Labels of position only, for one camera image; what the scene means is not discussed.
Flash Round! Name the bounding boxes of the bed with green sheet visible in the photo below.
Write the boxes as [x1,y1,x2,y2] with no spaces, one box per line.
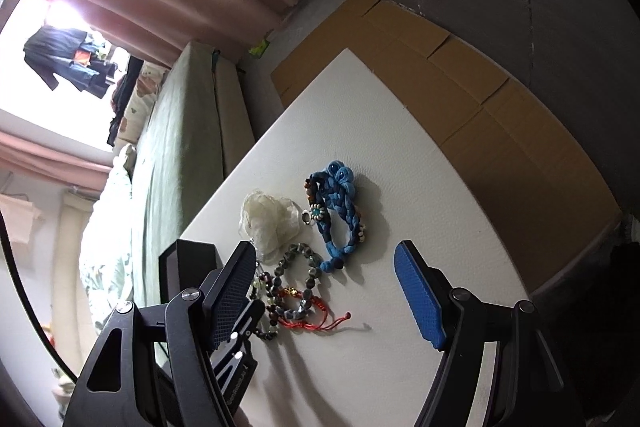
[127,41,254,350]

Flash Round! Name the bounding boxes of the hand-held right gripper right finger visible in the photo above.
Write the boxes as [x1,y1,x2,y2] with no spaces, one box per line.
[394,241,586,427]

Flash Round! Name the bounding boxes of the blue braided bracelet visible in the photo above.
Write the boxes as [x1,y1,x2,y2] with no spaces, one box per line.
[309,160,368,274]

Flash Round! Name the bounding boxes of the black jewelry box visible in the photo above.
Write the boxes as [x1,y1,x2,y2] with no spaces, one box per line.
[158,239,224,348]

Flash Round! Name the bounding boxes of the brown cardboard sheets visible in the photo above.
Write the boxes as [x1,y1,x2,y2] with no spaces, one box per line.
[270,0,624,297]

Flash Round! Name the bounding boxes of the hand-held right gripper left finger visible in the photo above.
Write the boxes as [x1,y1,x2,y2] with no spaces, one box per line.
[62,241,258,427]

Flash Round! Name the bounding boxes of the printed pillow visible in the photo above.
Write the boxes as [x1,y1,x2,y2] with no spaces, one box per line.
[119,61,169,144]

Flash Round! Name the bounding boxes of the pale green quilt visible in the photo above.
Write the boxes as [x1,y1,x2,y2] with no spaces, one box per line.
[77,143,139,335]

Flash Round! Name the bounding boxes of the white organza bag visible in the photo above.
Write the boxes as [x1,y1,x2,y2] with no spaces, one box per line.
[241,189,299,259]

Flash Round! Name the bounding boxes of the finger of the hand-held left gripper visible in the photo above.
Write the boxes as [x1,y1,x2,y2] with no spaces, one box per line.
[231,299,266,344]

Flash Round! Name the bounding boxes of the red string bracelet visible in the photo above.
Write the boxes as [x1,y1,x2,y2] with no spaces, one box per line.
[276,286,353,334]

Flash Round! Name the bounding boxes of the dark and pale bead bracelet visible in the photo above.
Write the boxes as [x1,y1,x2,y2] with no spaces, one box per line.
[247,263,290,341]

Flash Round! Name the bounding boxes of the white hanging cloth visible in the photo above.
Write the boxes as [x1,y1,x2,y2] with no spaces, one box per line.
[0,191,44,249]

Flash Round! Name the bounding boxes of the small pink curtain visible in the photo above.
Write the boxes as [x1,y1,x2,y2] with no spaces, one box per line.
[0,129,113,198]

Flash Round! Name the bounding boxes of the grey bead bracelet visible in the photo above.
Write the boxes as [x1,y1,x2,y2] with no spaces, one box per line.
[272,243,327,323]

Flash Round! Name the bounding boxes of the black and red hanging clothes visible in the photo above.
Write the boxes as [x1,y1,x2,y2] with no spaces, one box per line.
[106,56,147,148]

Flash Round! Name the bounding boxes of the flower bead bracelet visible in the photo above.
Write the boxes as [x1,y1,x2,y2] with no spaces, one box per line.
[303,174,368,253]

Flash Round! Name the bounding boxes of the dark blue hanging clothes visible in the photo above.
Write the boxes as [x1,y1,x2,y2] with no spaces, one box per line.
[22,23,109,98]

